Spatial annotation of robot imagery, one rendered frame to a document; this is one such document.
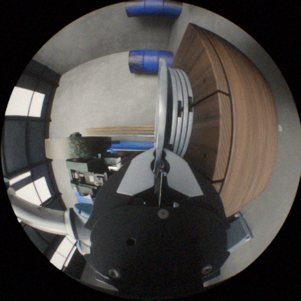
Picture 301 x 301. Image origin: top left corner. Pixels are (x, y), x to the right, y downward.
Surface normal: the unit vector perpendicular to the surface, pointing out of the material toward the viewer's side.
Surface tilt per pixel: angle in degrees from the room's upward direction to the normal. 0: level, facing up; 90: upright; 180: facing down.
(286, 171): 0
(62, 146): 119
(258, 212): 0
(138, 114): 90
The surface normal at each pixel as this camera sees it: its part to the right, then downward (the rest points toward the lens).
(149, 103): 0.03, 0.14
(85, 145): 0.87, 0.09
